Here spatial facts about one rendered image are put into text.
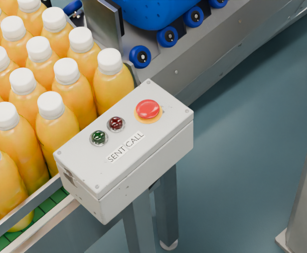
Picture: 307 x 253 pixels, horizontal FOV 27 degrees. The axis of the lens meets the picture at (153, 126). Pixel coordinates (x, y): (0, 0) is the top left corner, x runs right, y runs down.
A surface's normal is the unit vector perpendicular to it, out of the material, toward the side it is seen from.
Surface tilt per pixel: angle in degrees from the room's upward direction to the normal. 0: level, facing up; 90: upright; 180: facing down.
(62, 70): 0
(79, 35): 0
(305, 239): 90
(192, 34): 52
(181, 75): 71
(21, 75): 0
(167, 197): 90
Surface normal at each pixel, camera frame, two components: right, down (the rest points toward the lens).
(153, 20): -0.71, 0.59
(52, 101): -0.05, -0.59
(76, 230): 0.70, 0.55
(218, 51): 0.64, 0.32
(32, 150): 0.88, 0.35
